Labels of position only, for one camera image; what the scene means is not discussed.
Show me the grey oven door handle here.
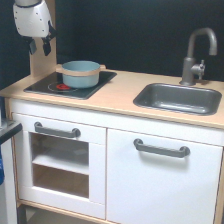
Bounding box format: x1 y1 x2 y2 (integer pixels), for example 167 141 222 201
34 122 81 138

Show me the blue pot with wooden rim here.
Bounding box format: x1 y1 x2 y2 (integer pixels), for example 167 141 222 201
56 61 106 88

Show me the grey cabinet door handle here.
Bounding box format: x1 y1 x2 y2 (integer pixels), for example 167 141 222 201
133 139 190 158

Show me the grey metal sink basin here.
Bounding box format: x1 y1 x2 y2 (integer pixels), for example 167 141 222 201
133 83 222 116

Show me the wooden upright side post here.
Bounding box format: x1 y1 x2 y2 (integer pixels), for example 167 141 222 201
30 0 57 77

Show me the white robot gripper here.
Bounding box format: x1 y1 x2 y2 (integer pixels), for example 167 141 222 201
13 0 56 56

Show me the white wooden toy kitchen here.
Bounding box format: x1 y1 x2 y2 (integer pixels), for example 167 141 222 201
0 63 224 224

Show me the grey toy faucet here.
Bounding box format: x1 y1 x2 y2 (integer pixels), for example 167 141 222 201
180 28 217 86

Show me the white oven door with window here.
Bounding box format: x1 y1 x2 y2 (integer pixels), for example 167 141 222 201
13 113 106 219

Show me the black toy induction hob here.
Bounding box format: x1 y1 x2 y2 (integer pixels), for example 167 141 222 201
24 71 116 100

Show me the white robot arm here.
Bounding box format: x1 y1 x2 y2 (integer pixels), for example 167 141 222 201
13 0 56 56

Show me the white cabinet door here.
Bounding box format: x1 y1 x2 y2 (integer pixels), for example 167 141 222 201
107 130 222 224

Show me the grey object at left edge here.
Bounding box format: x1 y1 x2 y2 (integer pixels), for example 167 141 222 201
0 119 22 224

